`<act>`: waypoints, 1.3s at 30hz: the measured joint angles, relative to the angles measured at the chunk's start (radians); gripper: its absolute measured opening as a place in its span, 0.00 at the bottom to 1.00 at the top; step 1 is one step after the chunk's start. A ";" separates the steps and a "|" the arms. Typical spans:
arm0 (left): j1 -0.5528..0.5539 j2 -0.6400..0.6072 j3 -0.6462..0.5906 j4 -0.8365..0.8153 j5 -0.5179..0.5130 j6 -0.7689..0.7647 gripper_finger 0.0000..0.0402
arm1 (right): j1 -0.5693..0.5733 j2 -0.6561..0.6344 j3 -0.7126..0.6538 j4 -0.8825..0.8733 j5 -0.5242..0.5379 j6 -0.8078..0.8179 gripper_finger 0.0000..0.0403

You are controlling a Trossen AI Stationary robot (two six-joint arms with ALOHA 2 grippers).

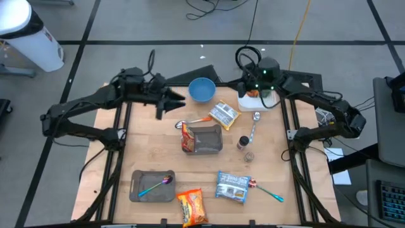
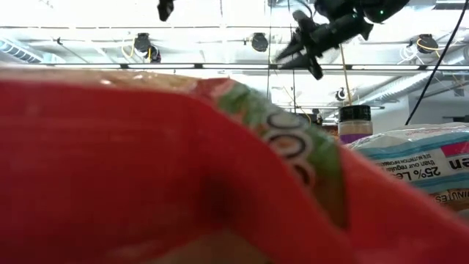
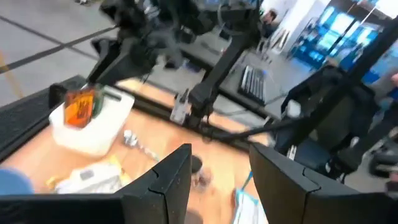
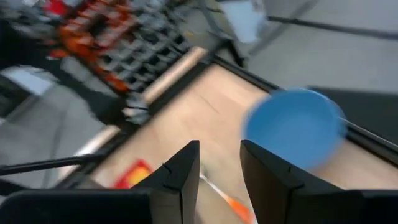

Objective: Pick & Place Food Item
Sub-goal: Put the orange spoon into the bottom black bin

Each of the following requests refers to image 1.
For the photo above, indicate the small clear glass jar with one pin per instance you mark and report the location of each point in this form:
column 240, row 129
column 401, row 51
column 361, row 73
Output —
column 249, row 157

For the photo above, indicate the grey plastic bin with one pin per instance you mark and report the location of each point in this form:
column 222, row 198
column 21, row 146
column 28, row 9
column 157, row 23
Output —
column 207, row 141

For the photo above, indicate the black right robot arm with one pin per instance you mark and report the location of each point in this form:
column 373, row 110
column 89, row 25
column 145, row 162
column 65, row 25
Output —
column 316, row 98

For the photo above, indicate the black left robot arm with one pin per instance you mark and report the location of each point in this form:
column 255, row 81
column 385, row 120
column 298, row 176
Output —
column 79, row 104

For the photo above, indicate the blue bowl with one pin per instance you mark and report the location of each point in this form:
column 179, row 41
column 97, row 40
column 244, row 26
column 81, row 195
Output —
column 202, row 89

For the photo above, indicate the orange-red ramen packet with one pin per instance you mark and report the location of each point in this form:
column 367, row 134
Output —
column 192, row 207

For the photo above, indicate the grey yellow ramen packet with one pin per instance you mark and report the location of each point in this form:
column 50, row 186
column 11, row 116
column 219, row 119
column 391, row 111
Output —
column 225, row 114

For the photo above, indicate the white paper sheet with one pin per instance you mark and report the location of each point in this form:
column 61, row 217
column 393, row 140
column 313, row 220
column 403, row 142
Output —
column 340, row 177

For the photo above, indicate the plain silver spoon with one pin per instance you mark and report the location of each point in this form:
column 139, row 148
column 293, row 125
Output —
column 254, row 126

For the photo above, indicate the black-lidded spice jar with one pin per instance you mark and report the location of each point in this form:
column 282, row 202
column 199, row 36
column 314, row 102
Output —
column 243, row 143

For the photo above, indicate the white square container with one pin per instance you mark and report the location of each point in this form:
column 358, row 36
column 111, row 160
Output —
column 253, row 106

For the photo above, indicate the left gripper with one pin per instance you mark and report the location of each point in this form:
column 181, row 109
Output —
column 155, row 92

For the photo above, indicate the blue white ramen packet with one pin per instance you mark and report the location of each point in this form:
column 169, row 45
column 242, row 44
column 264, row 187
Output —
column 232, row 187

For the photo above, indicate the black flat panel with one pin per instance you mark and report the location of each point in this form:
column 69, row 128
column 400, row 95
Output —
column 202, row 71

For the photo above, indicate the grey desk with keyboard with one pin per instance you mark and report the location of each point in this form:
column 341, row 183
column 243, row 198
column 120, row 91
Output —
column 373, row 190

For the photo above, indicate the grey plastic tray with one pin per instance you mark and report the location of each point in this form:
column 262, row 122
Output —
column 148, row 194

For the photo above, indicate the orange taco seasoning packet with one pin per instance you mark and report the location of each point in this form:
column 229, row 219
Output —
column 253, row 93

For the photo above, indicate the black device on desk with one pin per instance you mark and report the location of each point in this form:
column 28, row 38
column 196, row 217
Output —
column 398, row 95

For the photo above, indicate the red yellow ramen packet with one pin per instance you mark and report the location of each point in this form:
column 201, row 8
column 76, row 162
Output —
column 188, row 139

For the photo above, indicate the backlit keyboard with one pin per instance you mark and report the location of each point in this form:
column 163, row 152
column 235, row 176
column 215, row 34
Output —
column 392, row 202

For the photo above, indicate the white trash can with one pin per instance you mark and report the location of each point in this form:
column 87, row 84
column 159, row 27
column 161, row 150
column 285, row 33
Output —
column 28, row 35

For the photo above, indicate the green-lidded seasoning jar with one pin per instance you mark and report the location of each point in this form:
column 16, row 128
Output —
column 266, row 94

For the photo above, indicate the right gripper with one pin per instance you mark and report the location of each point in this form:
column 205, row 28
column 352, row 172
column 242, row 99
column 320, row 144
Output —
column 253, row 84

